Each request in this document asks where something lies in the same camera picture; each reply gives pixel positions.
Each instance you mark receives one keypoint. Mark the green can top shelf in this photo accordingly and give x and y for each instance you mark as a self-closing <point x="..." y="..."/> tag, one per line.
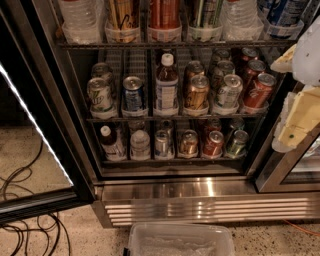
<point x="204" y="20"/>

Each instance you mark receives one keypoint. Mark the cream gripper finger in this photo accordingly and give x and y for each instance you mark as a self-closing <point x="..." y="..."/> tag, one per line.
<point x="300" y="115"/>
<point x="284" y="63"/>

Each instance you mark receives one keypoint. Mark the silver can bottom shelf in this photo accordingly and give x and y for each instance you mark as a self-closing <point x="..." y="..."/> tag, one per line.
<point x="163" y="145"/>

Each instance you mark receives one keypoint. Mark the green 7up can front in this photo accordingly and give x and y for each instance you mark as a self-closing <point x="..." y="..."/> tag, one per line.
<point x="99" y="93"/>

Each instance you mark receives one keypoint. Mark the gold can front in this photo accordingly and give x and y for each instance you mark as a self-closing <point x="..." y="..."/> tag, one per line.
<point x="196" y="96"/>

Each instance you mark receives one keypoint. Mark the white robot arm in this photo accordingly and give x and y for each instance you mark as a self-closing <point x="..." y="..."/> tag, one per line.
<point x="306" y="59"/>

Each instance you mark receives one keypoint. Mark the gold can rear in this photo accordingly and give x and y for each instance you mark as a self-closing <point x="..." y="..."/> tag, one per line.
<point x="194" y="67"/>

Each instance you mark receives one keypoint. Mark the water bottle top right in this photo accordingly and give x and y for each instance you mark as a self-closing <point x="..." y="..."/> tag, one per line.
<point x="240" y="20"/>

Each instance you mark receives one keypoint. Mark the water bottle bottom shelf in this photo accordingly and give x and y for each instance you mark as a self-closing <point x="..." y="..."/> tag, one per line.
<point x="140" y="146"/>

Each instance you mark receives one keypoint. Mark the open fridge glass door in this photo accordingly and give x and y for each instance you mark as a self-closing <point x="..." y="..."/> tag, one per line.
<point x="40" y="170"/>

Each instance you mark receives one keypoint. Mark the closed right fridge door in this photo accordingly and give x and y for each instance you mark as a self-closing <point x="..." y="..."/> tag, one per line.
<point x="294" y="171"/>

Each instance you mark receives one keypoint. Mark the red can middle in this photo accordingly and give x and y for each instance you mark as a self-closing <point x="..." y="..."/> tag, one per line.
<point x="252" y="69"/>

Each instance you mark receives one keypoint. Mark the red can bottom shelf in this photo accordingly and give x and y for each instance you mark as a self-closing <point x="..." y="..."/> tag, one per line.
<point x="213" y="144"/>

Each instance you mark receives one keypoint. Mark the silver can middle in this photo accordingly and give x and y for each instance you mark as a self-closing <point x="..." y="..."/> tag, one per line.
<point x="222" y="69"/>

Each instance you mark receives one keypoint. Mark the red can rear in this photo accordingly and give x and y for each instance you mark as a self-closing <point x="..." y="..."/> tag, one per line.
<point x="246" y="54"/>

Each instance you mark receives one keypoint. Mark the green can bottom shelf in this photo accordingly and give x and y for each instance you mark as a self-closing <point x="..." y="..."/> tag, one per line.
<point x="236" y="145"/>

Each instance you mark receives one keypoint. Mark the gold can top shelf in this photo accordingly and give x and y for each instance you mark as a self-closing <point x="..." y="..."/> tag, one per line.
<point x="123" y="21"/>

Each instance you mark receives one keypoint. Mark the stainless steel fridge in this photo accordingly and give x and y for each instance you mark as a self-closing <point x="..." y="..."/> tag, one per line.
<point x="186" y="189"/>

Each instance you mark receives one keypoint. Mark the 7up can rear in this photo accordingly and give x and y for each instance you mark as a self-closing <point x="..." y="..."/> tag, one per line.
<point x="102" y="70"/>

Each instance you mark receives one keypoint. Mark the brown tea bottle middle shelf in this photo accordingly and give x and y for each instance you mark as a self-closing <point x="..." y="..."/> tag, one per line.
<point x="166" y="84"/>

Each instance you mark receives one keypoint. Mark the clear plastic bin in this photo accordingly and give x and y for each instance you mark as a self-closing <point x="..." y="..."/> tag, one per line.
<point x="177" y="239"/>

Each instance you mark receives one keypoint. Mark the gold can bottom shelf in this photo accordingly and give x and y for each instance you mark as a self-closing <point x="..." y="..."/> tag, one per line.
<point x="189" y="143"/>

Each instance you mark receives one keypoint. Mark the green can shelf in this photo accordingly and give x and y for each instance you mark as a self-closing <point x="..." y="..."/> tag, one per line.
<point x="204" y="20"/>
<point x="236" y="145"/>

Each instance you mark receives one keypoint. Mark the brown tea bottle shelf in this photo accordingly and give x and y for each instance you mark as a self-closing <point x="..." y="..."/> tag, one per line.
<point x="112" y="144"/>
<point x="166" y="84"/>

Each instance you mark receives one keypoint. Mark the brown tea bottle bottom shelf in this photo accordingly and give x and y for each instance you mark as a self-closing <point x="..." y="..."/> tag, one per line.
<point x="112" y="144"/>

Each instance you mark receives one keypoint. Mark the silver can front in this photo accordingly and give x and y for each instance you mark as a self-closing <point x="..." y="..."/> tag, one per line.
<point x="229" y="91"/>

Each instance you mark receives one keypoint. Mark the red can top shelf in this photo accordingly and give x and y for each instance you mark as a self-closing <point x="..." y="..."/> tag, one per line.
<point x="164" y="21"/>

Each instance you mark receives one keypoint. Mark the blue pepsi can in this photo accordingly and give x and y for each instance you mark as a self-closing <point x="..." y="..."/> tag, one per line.
<point x="133" y="92"/>

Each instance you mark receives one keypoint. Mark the red can front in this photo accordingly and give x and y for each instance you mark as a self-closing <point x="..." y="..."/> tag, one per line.
<point x="259" y="90"/>

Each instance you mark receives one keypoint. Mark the silver can rear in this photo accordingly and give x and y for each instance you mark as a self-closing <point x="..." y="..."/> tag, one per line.
<point x="220" y="55"/>

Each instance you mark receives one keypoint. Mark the blue can top shelf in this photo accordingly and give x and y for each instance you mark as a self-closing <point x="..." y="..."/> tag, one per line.
<point x="281" y="16"/>

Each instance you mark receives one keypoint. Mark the red can shelf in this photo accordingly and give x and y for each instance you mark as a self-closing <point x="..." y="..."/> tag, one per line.
<point x="164" y="21"/>
<point x="213" y="144"/>

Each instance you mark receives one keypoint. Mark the gold can shelf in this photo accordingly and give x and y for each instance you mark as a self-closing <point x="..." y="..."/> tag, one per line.
<point x="123" y="21"/>
<point x="189" y="143"/>

